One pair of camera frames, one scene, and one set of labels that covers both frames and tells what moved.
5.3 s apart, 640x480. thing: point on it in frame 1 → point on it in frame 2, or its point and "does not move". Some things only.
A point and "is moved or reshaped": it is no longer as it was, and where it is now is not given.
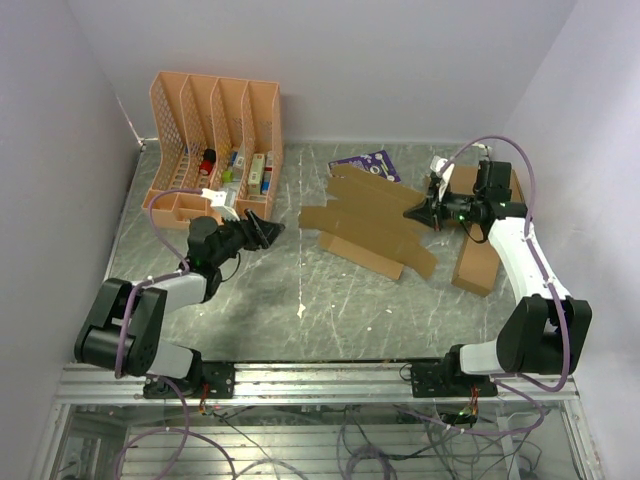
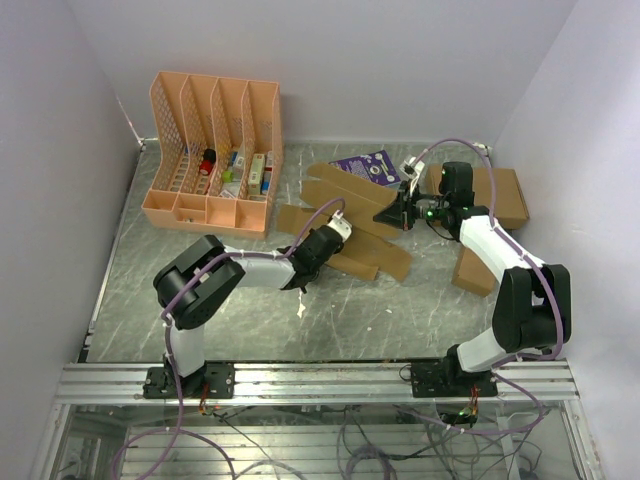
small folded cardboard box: x=477 y=265 does not move
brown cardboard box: x=366 y=225 is moved or reshaped
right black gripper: x=430 y=212 → x=400 y=213
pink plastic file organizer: x=214 y=133 does not move
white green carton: x=257 y=175 does not move
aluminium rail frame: x=315 y=422 does not move
